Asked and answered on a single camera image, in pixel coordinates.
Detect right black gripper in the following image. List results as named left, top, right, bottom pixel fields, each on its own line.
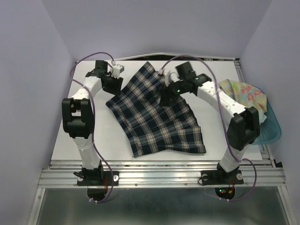
left=157, top=79, right=186, bottom=109

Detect navy plaid skirt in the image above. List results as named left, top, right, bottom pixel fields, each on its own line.
left=106, top=62, right=206, bottom=158

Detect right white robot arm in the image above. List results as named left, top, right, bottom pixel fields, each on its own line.
left=158, top=62, right=260, bottom=186

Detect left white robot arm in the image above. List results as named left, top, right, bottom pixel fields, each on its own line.
left=61, top=60, right=125, bottom=186

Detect pastel tie-dye skirt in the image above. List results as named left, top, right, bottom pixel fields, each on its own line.
left=218, top=79, right=267, bottom=124

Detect teal plastic bin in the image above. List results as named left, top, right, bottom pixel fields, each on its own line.
left=253, top=99, right=281, bottom=144

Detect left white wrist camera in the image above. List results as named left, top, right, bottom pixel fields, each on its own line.
left=111, top=64, right=125, bottom=79

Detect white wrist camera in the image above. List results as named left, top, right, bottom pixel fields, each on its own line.
left=163, top=71, right=180, bottom=87
left=111, top=64, right=125, bottom=79

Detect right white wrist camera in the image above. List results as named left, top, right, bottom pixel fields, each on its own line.
left=163, top=71, right=180, bottom=87

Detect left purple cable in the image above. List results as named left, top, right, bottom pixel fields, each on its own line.
left=70, top=52, right=118, bottom=204

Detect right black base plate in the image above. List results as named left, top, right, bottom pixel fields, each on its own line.
left=198, top=170, right=244, bottom=186

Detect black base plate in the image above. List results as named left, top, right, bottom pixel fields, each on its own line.
left=73, top=171, right=120, bottom=186
left=198, top=170, right=244, bottom=186

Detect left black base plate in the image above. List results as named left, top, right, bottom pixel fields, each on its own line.
left=73, top=171, right=120, bottom=186

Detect aluminium frame rails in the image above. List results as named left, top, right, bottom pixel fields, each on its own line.
left=28, top=56, right=296, bottom=225

